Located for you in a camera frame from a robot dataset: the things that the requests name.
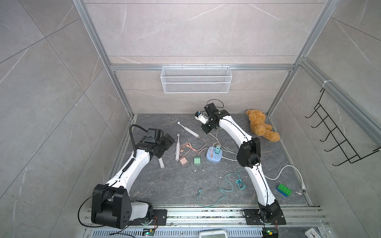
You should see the white electric toothbrush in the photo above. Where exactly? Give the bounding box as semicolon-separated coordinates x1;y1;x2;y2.
177;122;199;138
158;158;165;169
175;134;180;161

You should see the white wire mesh basket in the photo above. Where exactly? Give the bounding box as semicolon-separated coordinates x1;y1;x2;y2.
160;66;233;94

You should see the teal charger plug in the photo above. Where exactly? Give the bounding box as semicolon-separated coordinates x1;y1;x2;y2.
215;145;221;154

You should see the pink charger plug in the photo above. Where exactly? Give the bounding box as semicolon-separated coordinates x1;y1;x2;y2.
179;156;188;166

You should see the green charger plug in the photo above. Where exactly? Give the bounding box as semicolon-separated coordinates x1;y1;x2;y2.
193;156;201;165

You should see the blue power strip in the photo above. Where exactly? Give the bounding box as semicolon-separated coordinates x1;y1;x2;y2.
206;146;223;163

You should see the green toy brick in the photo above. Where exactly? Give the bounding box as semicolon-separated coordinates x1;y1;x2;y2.
276;183;292;197

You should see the black wire hook rack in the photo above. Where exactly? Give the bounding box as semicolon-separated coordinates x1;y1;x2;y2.
305;89;381;167

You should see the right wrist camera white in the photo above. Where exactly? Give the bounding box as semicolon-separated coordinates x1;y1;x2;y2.
195;111;208;125

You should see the pink charging cable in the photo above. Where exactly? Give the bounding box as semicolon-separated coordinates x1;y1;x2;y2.
179;136;215;158

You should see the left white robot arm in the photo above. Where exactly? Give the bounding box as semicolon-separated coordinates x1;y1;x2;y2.
89;124;175;230

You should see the white power strip cord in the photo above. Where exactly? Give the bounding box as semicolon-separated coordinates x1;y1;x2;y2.
264;165;307;191

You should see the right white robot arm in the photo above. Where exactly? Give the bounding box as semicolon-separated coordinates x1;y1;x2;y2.
195;103;283;224

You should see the green charging cable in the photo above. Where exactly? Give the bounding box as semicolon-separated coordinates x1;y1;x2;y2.
196;169;248;208

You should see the brown teddy bear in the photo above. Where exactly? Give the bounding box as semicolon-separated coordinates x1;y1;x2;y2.
246;110;280;142

